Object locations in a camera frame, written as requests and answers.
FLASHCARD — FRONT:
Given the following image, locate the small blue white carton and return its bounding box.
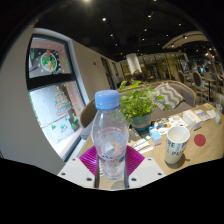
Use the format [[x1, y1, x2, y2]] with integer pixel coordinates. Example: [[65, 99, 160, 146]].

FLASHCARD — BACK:
[[148, 125, 163, 147]]

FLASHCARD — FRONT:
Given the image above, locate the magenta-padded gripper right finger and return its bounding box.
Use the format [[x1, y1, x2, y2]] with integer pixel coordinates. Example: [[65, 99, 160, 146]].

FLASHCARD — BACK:
[[123, 145, 167, 190]]

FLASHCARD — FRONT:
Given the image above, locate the white mug with black lettering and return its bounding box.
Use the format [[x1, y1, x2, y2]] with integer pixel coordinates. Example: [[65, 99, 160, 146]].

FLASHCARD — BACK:
[[164, 125, 191, 165]]

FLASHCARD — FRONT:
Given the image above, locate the green potted plant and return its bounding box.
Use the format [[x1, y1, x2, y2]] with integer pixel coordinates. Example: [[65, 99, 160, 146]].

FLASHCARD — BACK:
[[118, 79, 171, 134]]

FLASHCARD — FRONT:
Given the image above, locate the grey curved sofa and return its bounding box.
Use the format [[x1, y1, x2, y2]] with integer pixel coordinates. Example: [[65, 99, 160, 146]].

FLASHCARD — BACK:
[[79, 79, 198, 134]]

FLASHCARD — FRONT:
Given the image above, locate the clear water bottle blue cap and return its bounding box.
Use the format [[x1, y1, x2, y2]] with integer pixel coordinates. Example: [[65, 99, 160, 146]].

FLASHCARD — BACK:
[[90, 89, 130, 181]]

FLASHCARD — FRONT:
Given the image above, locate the grey white chevron cushion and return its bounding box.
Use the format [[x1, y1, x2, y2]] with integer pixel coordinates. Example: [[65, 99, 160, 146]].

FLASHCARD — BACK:
[[153, 81, 185, 112]]

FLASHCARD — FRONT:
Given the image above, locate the group of ceiling lights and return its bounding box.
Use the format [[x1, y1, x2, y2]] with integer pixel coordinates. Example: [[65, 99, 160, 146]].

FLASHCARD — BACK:
[[83, 0, 214, 58]]

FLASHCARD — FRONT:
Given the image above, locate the white paper napkin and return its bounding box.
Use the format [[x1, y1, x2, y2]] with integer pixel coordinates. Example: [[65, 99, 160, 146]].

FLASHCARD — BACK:
[[206, 109, 218, 120]]

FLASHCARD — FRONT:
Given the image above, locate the illustrated paper placemat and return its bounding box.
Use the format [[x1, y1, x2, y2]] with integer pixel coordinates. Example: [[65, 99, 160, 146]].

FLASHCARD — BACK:
[[153, 114, 189, 136]]

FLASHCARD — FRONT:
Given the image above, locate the group of dining chairs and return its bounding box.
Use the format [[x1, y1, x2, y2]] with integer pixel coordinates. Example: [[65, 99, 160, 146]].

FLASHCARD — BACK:
[[173, 68, 224, 101]]

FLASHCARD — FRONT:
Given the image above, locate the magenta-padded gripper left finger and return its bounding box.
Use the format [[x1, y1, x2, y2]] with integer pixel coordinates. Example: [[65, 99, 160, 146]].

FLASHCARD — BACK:
[[57, 145, 101, 190]]

